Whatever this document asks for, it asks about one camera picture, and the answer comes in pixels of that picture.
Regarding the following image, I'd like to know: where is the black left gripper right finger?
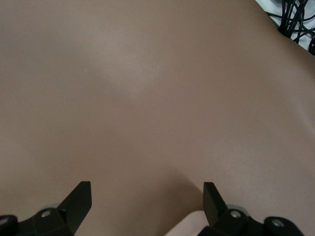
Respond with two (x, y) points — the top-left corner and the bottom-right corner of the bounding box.
(200, 181), (305, 236)

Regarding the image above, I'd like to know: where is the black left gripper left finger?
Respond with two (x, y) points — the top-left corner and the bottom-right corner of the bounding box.
(0, 181), (93, 236)

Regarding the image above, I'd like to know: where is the black cable bundle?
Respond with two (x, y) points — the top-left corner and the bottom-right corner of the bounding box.
(267, 0), (315, 54)

